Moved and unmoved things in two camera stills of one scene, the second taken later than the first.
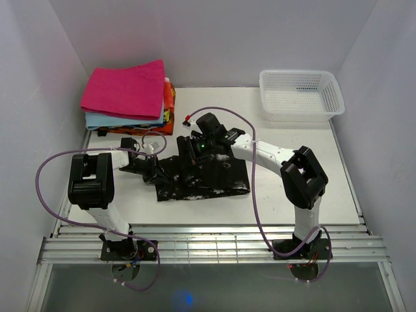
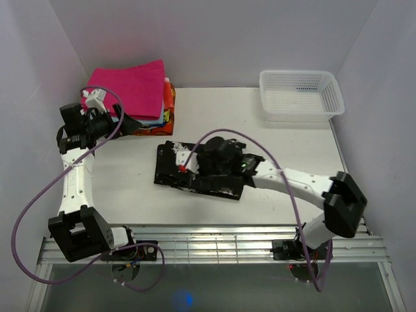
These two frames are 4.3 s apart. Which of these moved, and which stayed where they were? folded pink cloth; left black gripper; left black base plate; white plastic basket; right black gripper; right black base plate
Moved: left black gripper; right black gripper
Stayed: left black base plate; right black base plate; folded pink cloth; white plastic basket
